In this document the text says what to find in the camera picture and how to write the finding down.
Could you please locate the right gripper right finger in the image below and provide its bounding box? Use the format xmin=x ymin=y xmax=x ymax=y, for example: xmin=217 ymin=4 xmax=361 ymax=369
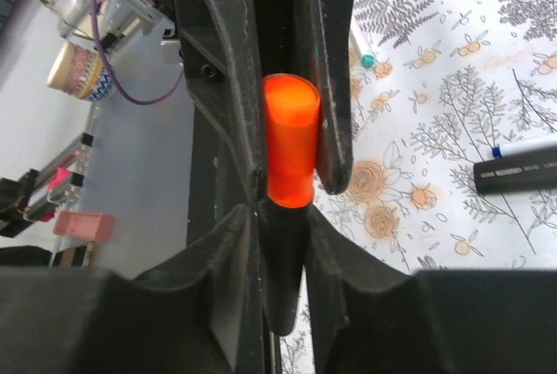
xmin=305 ymin=209 xmax=556 ymax=373

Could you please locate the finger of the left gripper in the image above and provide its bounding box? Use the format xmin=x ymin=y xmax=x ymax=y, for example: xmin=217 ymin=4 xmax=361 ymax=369
xmin=174 ymin=0 xmax=266 ymax=200
xmin=293 ymin=0 xmax=353 ymax=195

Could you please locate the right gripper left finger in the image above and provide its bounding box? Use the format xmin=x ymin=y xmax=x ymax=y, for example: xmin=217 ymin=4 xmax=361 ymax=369
xmin=1 ymin=204 xmax=252 ymax=373

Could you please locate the teal pen cap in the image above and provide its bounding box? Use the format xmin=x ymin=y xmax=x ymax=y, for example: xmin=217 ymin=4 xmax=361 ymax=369
xmin=360 ymin=54 xmax=376 ymax=69

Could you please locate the orange black highlighter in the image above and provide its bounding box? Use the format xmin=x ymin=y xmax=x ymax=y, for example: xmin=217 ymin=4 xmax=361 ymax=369
xmin=258 ymin=198 xmax=310 ymax=337

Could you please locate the blue capped white pen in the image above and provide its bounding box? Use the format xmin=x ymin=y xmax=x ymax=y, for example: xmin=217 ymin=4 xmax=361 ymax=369
xmin=492 ymin=133 xmax=557 ymax=158

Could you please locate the pink eraser block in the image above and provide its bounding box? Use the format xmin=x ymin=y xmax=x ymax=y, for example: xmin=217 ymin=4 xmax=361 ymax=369
xmin=53 ymin=211 xmax=115 ymax=243

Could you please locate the floral tablecloth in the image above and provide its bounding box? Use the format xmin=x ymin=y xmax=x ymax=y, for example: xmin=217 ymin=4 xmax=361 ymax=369
xmin=280 ymin=0 xmax=556 ymax=373

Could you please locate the patterned paper cup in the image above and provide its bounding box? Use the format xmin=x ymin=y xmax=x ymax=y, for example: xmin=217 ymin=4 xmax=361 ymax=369
xmin=46 ymin=41 xmax=113 ymax=103

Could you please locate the green capped black highlighter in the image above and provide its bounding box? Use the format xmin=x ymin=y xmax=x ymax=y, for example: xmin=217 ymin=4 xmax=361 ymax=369
xmin=473 ymin=148 xmax=556 ymax=196

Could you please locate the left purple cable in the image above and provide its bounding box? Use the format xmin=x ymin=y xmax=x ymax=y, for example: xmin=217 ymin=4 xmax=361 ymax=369
xmin=86 ymin=0 xmax=185 ymax=106

